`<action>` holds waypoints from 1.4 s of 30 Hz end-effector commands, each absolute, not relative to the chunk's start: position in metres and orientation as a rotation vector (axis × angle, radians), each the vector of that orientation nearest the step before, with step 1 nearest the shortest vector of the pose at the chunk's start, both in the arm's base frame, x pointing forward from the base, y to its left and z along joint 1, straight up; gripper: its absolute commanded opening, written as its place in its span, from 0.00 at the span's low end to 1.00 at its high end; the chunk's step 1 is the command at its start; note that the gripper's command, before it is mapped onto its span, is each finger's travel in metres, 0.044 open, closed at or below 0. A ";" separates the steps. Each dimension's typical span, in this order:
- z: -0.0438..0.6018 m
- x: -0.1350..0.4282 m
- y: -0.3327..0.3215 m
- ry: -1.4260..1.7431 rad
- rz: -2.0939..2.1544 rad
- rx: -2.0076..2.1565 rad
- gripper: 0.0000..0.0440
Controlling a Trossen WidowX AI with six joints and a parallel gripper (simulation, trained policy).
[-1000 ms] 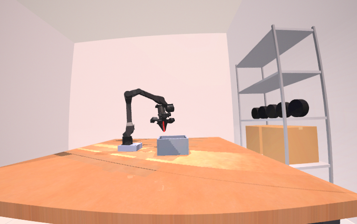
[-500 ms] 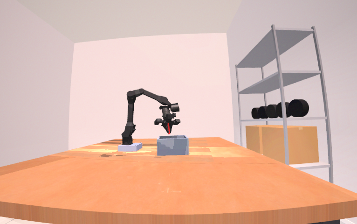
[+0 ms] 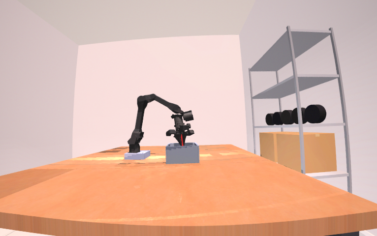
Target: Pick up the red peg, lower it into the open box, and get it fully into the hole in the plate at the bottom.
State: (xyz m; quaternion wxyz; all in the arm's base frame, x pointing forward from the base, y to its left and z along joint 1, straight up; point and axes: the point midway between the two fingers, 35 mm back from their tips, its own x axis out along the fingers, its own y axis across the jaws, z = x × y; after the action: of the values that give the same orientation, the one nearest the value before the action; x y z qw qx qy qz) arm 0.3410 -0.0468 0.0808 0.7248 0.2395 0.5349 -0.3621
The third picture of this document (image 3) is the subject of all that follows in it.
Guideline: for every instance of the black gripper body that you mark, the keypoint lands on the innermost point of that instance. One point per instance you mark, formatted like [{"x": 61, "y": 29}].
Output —
[{"x": 175, "y": 132}]

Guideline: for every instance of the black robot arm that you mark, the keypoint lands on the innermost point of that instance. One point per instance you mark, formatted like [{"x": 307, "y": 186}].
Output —
[{"x": 142, "y": 102}]

